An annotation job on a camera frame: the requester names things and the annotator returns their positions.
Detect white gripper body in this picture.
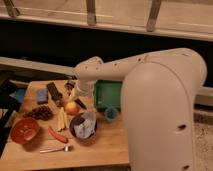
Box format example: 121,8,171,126
76,80,95,96

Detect yellow corn pieces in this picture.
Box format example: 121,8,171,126
57,107,68,132

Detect dark round lid object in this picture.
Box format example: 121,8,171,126
64,80,75,90

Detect black chair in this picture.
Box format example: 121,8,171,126
0,71,20,156

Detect blue plastic cup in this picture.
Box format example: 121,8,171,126
104,107,119,122

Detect crumpled blue-white cloth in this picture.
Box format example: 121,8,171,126
73,111,98,140

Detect blue object at table edge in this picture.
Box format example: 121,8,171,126
11,88,26,103

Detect green plastic tray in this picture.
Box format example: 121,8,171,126
94,80,122,112

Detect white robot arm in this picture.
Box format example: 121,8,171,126
72,48,207,171

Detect orange apple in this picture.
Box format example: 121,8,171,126
65,102,80,115

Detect blue sponge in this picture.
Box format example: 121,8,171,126
36,88,48,104

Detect red bowl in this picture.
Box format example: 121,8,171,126
10,117,40,144

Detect dark bowl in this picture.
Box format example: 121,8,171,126
68,112,99,141

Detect black rectangular remote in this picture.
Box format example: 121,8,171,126
46,82,62,101

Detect dark grape bunch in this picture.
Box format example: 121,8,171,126
24,105,53,121

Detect red chili pepper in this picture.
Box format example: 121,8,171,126
48,127,68,144

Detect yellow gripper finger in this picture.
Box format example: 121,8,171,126
68,89,77,102

